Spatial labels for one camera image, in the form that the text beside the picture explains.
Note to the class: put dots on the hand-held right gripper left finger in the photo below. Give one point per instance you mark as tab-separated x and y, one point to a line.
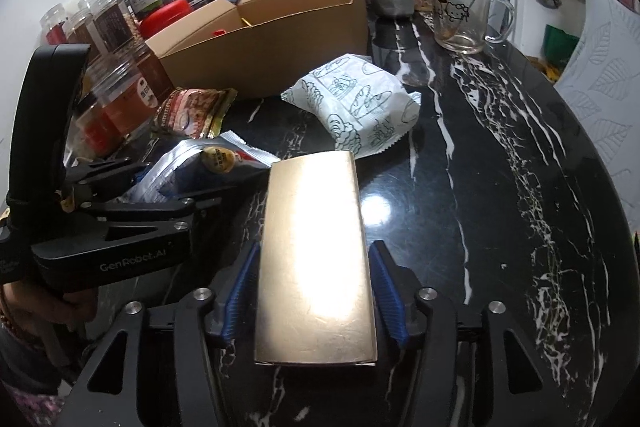
240	287

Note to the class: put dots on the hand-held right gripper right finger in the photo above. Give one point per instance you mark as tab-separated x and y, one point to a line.
387	292

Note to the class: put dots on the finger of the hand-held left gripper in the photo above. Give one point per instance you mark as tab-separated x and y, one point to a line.
150	209
105	172

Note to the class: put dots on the silver snack packet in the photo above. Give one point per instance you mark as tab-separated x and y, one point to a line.
200	167

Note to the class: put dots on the golden box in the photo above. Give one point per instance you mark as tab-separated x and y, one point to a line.
315	257

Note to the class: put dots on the brown cardboard box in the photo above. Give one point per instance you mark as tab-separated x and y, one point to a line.
280	7

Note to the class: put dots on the person's left hand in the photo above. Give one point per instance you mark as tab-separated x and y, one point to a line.
75	307

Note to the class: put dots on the large clear jar red contents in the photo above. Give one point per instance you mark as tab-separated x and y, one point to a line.
120	112

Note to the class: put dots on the red gold-edged snack packet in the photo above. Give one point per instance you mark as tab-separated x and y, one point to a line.
192	112

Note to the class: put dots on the clear jar brown contents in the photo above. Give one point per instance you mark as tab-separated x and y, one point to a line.
80	29

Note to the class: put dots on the clear jar dark label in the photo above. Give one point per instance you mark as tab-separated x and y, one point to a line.
114	17

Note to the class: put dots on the red plastic container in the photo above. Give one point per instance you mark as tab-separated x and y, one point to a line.
165	17

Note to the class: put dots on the white printed snack packet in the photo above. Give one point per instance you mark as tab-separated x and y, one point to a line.
360	102

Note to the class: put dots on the glass mug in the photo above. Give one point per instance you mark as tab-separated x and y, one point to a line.
460	12

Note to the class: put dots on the green bag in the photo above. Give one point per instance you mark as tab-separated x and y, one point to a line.
560	44

